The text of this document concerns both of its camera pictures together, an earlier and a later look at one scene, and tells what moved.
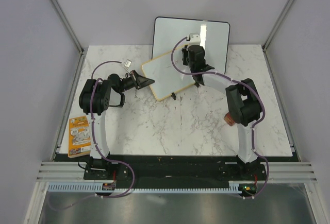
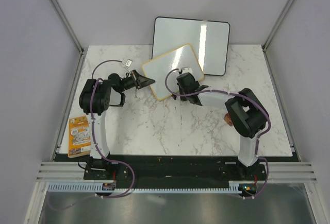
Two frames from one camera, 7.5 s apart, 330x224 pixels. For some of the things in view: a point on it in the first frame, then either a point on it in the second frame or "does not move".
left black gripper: x=141 y=81 does not move
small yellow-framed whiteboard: x=167 y=80 does not move
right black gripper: x=185 y=52 -> x=183 y=98
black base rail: x=181 y=169 does not move
